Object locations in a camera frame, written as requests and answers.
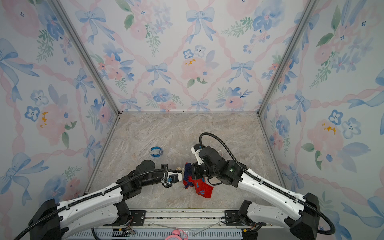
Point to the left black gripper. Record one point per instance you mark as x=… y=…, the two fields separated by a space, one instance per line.
x=165 y=167

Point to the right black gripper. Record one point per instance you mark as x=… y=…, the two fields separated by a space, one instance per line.
x=195 y=173

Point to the red blue patterned cloth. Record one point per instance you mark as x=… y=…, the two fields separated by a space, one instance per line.
x=201 y=187

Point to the blue strap watch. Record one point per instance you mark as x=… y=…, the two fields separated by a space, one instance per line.
x=156 y=152

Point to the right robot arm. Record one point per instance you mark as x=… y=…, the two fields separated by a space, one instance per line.
x=298 y=213

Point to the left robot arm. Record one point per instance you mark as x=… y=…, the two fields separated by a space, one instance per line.
x=107 y=206

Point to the pink round object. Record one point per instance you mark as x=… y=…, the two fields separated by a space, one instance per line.
x=177 y=235

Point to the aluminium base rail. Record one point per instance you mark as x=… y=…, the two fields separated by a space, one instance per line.
x=181 y=218

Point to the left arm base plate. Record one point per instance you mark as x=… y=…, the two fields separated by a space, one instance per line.
x=133 y=218

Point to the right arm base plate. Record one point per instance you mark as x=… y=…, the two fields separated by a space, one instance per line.
x=236 y=218

